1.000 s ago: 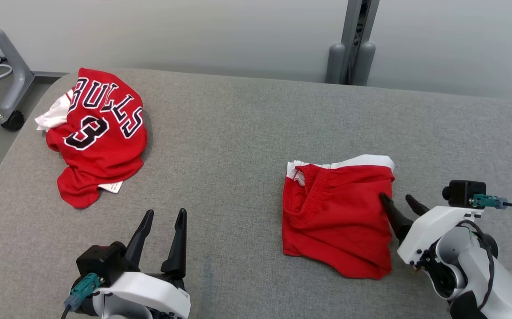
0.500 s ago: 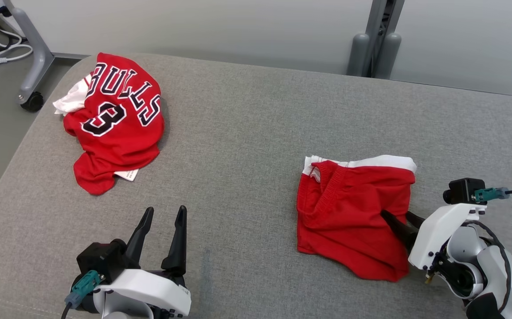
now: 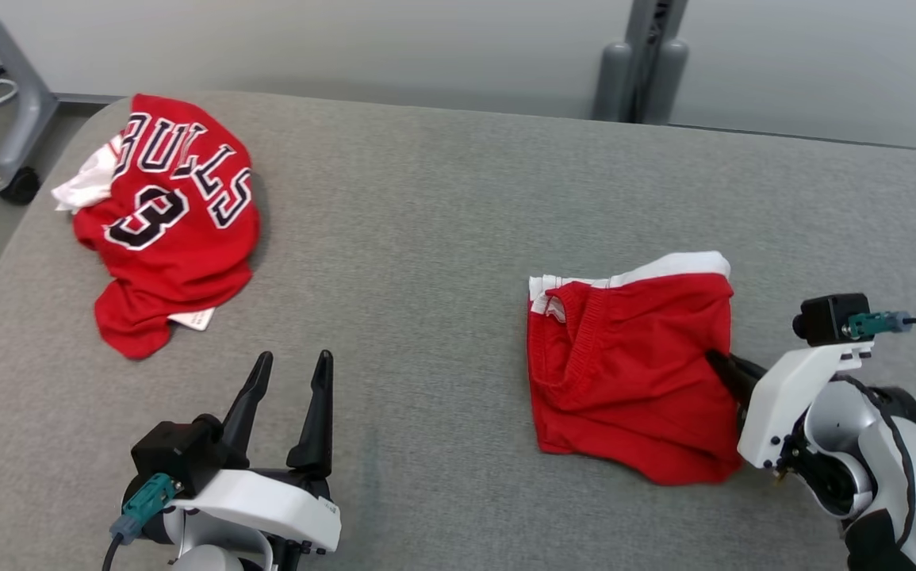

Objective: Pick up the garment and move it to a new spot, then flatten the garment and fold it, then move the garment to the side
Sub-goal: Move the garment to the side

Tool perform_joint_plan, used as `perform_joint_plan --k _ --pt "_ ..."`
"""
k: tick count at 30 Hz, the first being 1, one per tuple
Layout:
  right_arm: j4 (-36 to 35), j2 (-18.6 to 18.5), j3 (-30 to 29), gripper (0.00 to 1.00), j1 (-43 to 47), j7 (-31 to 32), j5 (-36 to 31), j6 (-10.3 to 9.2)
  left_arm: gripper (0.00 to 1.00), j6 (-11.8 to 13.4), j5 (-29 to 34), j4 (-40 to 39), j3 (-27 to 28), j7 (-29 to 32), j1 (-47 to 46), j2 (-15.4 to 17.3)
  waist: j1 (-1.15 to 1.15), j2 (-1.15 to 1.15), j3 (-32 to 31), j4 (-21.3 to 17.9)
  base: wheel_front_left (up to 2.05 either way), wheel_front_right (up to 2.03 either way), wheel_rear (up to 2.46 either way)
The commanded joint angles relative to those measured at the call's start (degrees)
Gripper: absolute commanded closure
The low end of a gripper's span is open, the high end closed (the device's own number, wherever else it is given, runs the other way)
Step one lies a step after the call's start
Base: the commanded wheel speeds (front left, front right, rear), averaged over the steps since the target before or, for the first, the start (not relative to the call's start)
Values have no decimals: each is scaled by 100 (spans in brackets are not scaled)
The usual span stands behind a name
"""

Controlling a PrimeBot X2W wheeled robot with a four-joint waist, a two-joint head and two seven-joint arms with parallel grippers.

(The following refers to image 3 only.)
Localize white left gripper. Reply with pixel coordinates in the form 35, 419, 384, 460
166, 350, 343, 554

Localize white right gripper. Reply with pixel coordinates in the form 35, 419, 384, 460
704, 340, 876, 469

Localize red shorts with white trim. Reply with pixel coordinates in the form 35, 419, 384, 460
527, 251, 738, 487

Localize red Bulls basketball jersey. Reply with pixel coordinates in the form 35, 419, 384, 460
52, 93, 262, 360

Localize grey fabric sofa cushion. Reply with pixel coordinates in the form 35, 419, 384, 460
0, 90, 916, 571

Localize grey stand leg with caster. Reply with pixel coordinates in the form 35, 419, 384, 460
0, 0, 125, 206

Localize teal right camera connector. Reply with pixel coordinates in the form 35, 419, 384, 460
848, 310, 911, 339

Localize teal camera connector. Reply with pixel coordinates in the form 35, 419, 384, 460
110, 473, 176, 545
848, 310, 911, 339

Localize teal left camera connector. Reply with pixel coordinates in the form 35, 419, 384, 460
110, 473, 176, 545

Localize grey metal partition post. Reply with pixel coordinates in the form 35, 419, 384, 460
592, 0, 691, 125

